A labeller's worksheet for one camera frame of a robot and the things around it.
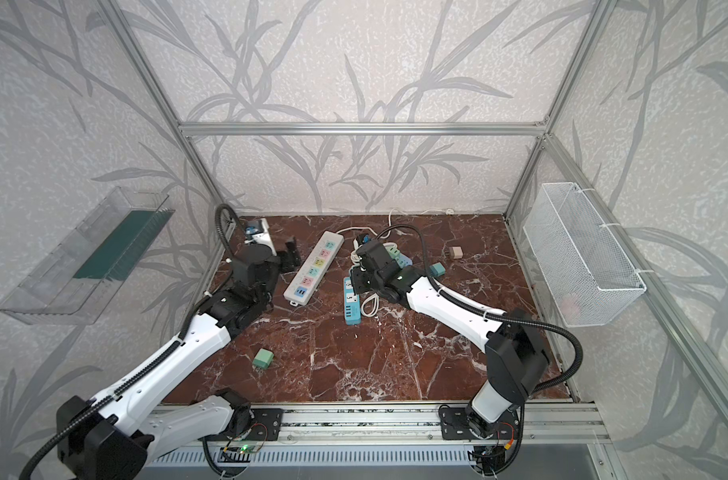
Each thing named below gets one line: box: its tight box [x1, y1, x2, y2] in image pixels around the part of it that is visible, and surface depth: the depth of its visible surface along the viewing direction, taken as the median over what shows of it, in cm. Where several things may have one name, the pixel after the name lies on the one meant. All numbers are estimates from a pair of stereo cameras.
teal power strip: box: [343, 276, 362, 326], surface depth 93 cm
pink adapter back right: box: [449, 246, 464, 259], surface depth 110 cm
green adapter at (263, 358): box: [253, 348, 275, 369], surface depth 85 cm
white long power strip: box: [283, 231, 344, 306], surface depth 105 cm
